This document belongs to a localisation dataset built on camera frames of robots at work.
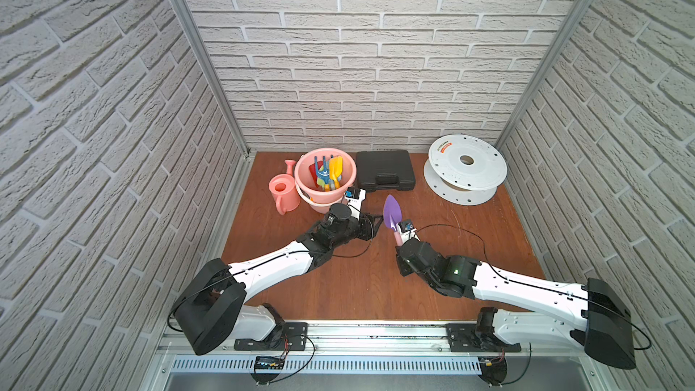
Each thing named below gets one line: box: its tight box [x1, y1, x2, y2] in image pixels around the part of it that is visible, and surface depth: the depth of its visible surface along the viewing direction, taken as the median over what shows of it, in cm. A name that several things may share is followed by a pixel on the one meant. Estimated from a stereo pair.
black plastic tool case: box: [355, 150, 416, 193], surface depth 109 cm
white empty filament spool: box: [423, 133, 508, 206], surface depth 106 cm
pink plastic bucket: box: [294, 147, 358, 214], surface depth 95 cm
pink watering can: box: [268, 159, 301, 216], surface depth 94 cm
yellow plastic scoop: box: [328, 155, 345, 190], surface depth 99 cm
